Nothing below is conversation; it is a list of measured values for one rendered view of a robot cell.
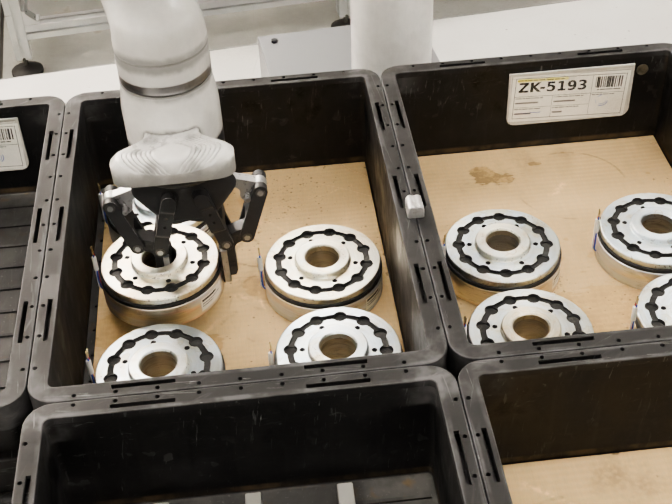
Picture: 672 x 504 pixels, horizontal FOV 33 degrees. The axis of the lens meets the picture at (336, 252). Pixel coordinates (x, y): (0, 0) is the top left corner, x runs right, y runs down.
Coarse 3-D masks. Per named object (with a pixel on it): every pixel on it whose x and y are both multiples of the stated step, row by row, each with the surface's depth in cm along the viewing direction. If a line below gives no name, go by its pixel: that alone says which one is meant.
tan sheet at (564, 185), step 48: (576, 144) 117; (624, 144) 117; (432, 192) 112; (480, 192) 111; (528, 192) 111; (576, 192) 111; (624, 192) 111; (576, 240) 105; (576, 288) 100; (624, 288) 100
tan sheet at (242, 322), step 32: (288, 192) 112; (320, 192) 112; (352, 192) 112; (288, 224) 109; (320, 224) 108; (352, 224) 108; (256, 256) 105; (384, 256) 105; (224, 288) 102; (256, 288) 102; (384, 288) 101; (192, 320) 99; (224, 320) 99; (256, 320) 99; (288, 320) 99; (384, 320) 98; (96, 352) 97; (224, 352) 96; (256, 352) 96
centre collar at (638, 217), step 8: (648, 208) 103; (656, 208) 103; (664, 208) 103; (632, 216) 102; (640, 216) 102; (648, 216) 102; (656, 216) 103; (664, 216) 102; (632, 224) 101; (640, 224) 101; (640, 232) 100; (648, 232) 100; (648, 240) 100; (656, 240) 100; (664, 240) 99
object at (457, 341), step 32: (416, 64) 111; (448, 64) 111; (480, 64) 110; (512, 64) 110; (544, 64) 111; (416, 160) 99; (416, 192) 95; (448, 288) 86; (448, 320) 84; (448, 352) 82; (480, 352) 81; (512, 352) 81; (544, 352) 81
